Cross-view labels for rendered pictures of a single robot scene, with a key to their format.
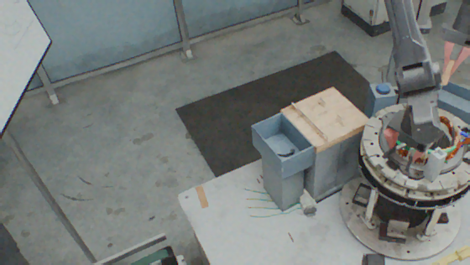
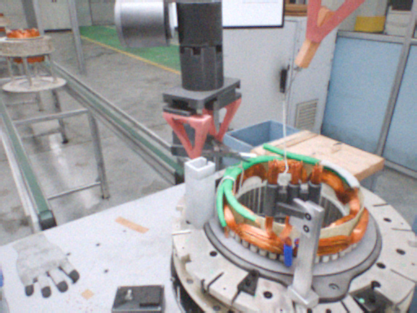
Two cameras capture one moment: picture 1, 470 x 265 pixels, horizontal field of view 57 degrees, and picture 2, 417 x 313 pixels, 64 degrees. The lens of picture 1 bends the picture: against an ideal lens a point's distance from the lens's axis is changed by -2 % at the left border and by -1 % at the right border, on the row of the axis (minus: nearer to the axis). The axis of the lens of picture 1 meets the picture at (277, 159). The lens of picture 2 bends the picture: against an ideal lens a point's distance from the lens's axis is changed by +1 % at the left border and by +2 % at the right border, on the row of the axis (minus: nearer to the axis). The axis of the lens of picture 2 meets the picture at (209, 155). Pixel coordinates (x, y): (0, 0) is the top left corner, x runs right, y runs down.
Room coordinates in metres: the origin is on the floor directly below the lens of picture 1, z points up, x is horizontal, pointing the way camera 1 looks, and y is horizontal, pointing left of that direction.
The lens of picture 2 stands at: (0.66, -0.76, 1.38)
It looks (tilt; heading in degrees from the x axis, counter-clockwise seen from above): 26 degrees down; 84
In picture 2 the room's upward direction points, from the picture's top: straight up
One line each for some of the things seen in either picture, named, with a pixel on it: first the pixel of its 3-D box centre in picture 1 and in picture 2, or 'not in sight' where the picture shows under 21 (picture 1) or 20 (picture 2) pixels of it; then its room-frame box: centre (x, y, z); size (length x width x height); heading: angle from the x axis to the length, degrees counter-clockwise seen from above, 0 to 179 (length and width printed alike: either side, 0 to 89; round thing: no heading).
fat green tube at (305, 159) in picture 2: not in sight; (307, 161); (0.85, -0.34, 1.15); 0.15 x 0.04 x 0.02; 125
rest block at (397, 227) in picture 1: (398, 226); not in sight; (0.69, -0.36, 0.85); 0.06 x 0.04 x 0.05; 77
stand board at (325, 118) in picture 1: (325, 118); (314, 159); (0.95, -0.15, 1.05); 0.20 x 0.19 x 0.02; 121
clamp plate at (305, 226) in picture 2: not in sight; (301, 217); (0.76, -0.53, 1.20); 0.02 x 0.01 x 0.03; 117
